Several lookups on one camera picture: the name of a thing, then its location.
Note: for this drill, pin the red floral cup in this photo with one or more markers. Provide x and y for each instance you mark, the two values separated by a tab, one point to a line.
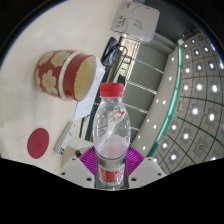
55	75

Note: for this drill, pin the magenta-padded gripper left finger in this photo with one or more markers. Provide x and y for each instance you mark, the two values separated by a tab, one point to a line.
80	171

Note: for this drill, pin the white printed carton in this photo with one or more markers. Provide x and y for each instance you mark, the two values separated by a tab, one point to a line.
135	21

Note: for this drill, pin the clear red-capped water bottle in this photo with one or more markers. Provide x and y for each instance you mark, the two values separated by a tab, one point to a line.
111	140

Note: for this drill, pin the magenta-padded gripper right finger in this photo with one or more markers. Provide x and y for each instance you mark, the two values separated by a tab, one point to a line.
145	170

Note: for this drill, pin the flat round red coaster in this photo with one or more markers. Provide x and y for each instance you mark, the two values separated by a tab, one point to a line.
38	143

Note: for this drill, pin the white remote control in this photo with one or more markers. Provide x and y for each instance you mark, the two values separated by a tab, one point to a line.
65	138

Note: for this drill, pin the round ceiling lights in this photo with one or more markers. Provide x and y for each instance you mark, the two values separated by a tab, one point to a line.
195	111

